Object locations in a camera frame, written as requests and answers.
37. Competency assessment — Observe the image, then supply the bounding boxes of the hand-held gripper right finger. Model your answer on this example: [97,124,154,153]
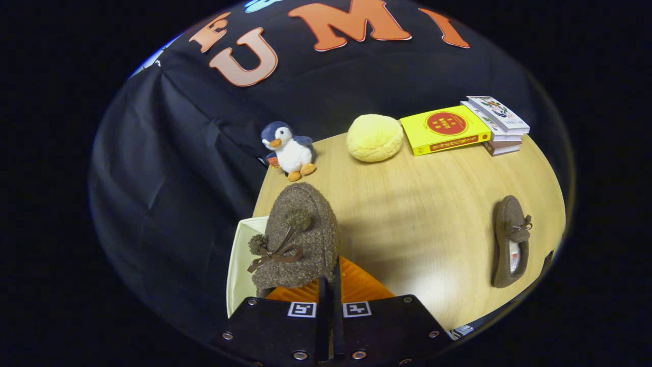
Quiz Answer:
[333,256,454,367]

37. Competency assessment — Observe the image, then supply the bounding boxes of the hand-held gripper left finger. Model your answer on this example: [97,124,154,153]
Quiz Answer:
[220,278,330,367]

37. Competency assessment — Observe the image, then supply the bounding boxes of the brown fleece shoe with bow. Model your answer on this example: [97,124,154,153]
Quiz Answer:
[491,195,533,289]
[247,182,339,299]

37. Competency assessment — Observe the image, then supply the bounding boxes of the beige storage box with lid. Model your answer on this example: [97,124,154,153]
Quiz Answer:
[226,217,269,318]

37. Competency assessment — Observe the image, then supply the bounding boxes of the penguin plush toy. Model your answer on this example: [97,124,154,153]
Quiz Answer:
[261,121,317,182]

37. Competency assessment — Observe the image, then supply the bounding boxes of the yellow plush bun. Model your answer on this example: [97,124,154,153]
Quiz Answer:
[346,114,404,163]

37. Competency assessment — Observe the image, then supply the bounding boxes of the yellow book with red circle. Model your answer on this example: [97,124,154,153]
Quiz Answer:
[399,105,492,156]

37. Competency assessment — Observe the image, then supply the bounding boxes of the thick white book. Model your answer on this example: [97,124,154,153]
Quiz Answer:
[481,140,522,156]

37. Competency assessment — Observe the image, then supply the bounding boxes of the white paperback book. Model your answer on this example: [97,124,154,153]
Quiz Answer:
[460,101,524,142]

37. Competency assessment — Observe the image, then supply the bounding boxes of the white book with illustrated cover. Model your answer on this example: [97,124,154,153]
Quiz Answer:
[467,96,531,135]

